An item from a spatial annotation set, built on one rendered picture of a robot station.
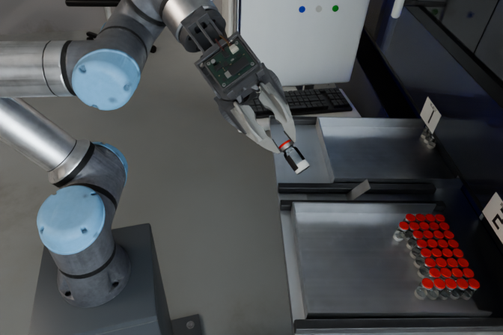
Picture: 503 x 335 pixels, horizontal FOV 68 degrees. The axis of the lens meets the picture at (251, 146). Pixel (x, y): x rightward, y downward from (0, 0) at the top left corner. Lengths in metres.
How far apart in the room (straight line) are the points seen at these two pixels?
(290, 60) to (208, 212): 0.98
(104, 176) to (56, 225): 0.15
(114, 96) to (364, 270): 0.60
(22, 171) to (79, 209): 1.78
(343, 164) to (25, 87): 0.77
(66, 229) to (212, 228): 1.28
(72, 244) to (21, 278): 1.28
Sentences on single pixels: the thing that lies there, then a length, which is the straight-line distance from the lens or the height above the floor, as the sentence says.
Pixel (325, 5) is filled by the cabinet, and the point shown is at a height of 1.12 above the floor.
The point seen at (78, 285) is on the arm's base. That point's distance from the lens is 0.87.
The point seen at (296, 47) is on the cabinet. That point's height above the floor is 0.97.
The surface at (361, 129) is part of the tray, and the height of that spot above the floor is 0.88.
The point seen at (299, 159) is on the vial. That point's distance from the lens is 0.50.
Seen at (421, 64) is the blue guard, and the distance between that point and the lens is 1.15.
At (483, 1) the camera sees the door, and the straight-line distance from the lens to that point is 0.97.
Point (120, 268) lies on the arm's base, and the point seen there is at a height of 0.84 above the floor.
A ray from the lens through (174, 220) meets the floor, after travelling 2.01.
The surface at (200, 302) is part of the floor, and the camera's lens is 1.76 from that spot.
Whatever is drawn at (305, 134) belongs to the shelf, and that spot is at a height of 0.88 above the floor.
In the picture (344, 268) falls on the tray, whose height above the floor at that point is 0.88.
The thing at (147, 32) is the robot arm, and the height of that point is 1.32.
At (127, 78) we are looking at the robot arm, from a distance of 0.50.
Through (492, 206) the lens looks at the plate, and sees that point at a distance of 0.88.
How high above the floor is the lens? 1.57
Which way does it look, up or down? 41 degrees down
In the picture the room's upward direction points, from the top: 3 degrees clockwise
